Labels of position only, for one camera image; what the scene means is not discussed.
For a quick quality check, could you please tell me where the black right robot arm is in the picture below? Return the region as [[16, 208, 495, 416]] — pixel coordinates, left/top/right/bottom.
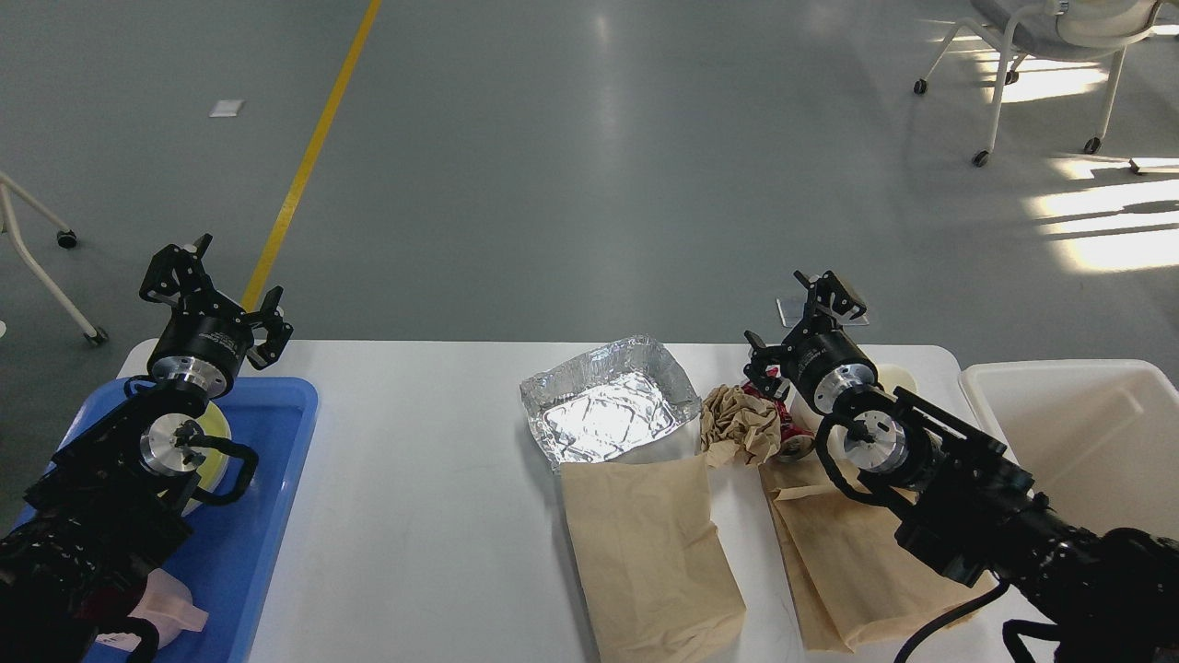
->
[[742, 273, 1178, 662]]

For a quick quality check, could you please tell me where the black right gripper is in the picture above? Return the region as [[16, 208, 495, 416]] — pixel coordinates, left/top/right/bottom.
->
[[742, 270, 880, 415]]

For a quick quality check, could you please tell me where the chair caster leg left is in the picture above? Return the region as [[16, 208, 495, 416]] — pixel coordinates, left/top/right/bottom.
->
[[1, 172, 108, 347]]

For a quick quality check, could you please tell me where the brown paper bag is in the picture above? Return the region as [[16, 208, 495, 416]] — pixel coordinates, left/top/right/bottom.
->
[[559, 457, 747, 662], [758, 458, 997, 654]]

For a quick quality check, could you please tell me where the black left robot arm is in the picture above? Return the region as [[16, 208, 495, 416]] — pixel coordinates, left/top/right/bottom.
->
[[1, 234, 292, 662]]

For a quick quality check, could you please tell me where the pink mug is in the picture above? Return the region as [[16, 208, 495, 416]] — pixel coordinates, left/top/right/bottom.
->
[[88, 569, 209, 649]]

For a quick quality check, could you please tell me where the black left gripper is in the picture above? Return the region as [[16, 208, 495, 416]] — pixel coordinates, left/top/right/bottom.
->
[[139, 232, 294, 386]]

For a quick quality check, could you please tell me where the crushed red can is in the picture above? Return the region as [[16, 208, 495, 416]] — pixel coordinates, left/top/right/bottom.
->
[[740, 365, 814, 462]]

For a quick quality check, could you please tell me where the white office chair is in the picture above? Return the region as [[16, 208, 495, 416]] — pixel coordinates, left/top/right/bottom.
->
[[913, 1, 1162, 168]]

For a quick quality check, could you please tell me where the crumpled brown paper ball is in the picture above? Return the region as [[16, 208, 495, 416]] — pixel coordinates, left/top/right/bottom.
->
[[700, 385, 783, 470]]

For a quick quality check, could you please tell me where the white plastic bin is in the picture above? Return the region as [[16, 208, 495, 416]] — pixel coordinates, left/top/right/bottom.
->
[[960, 357, 1178, 538]]

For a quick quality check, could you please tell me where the white paper cup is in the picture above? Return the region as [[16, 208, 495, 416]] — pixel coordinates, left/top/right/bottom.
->
[[876, 365, 918, 395]]

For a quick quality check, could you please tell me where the yellow plastic plate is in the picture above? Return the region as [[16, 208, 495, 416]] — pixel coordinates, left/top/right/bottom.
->
[[195, 402, 232, 494]]

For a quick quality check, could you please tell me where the aluminium foil tray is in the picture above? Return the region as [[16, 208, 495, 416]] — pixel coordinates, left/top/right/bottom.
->
[[519, 334, 702, 471]]

